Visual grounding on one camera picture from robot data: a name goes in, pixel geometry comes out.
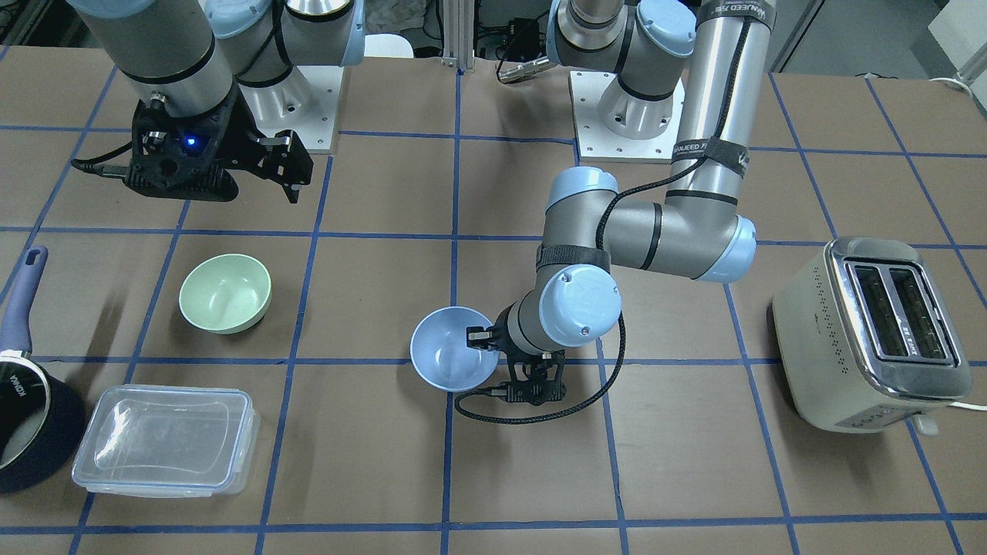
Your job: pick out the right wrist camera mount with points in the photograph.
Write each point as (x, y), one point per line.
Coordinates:
(175, 157)

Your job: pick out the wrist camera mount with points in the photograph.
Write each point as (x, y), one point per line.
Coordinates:
(175, 157)
(533, 379)

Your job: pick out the dark blue saucepan with lid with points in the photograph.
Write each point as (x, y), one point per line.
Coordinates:
(42, 418)

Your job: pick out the clear plastic lidded container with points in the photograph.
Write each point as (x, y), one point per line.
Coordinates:
(163, 442)

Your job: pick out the cream silver toaster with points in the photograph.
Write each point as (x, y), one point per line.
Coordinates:
(866, 340)

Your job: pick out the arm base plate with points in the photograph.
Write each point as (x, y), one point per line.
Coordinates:
(613, 126)
(307, 101)

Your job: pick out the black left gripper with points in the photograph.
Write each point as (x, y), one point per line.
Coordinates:
(502, 327)

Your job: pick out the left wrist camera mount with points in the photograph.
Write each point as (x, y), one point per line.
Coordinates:
(533, 379)

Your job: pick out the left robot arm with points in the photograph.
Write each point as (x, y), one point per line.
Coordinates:
(651, 82)

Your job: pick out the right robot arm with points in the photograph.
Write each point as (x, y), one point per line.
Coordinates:
(221, 89)

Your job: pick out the white chair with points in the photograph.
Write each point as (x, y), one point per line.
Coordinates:
(388, 46)

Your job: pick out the blue bowl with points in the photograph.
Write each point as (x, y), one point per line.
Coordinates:
(441, 356)

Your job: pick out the green bowl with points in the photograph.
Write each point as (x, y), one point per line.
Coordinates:
(226, 294)

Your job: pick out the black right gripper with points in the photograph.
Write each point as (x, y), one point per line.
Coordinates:
(245, 140)

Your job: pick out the aluminium frame post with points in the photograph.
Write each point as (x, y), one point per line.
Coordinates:
(458, 33)

